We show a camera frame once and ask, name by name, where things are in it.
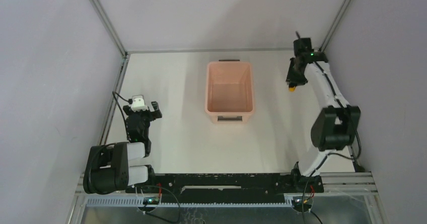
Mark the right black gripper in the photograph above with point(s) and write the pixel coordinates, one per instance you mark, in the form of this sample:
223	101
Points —
295	77

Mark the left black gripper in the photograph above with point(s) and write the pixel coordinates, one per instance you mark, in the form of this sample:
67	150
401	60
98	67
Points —
143	113

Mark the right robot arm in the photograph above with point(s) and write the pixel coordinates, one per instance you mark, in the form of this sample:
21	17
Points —
335	127

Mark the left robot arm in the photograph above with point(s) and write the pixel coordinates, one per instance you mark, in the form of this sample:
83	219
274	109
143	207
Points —
107	169

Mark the pink plastic bin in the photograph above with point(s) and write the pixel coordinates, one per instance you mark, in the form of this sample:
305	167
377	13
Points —
229	91

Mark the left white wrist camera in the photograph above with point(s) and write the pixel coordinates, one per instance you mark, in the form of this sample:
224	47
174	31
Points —
138	103

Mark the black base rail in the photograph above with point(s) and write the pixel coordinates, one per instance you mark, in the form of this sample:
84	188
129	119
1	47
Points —
226	182

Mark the aluminium frame front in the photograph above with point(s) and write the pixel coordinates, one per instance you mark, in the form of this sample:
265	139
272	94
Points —
346	198

